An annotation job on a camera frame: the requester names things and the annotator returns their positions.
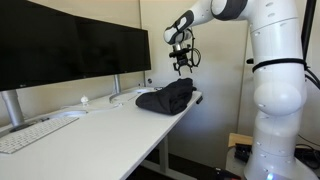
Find white keyboard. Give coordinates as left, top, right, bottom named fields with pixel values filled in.
left=0, top=117, right=77, bottom=154

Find right black monitor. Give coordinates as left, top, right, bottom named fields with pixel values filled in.
left=75, top=17, right=151, bottom=77

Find white desk leg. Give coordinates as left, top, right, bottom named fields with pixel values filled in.
left=141, top=136, right=197, bottom=180

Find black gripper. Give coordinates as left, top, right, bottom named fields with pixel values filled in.
left=169, top=48, right=193, bottom=76

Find left black monitor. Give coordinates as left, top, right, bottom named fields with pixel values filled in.
left=0, top=0, right=82, bottom=91

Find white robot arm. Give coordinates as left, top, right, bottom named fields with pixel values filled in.
left=164, top=0, right=318, bottom=180

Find small white figurine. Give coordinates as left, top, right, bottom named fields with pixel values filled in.
left=80, top=95, right=89, bottom=107

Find dark grey trousers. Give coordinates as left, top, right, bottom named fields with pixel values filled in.
left=135, top=78, right=196, bottom=115

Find silver monitor stand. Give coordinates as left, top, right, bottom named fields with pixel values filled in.
left=108, top=73, right=157, bottom=104
left=0, top=89, right=88, bottom=138

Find black monitor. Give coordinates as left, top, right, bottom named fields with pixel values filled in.
left=0, top=0, right=82, bottom=91
left=75, top=17, right=151, bottom=77

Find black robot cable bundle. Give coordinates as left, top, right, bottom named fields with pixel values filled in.
left=246, top=58, right=320, bottom=91

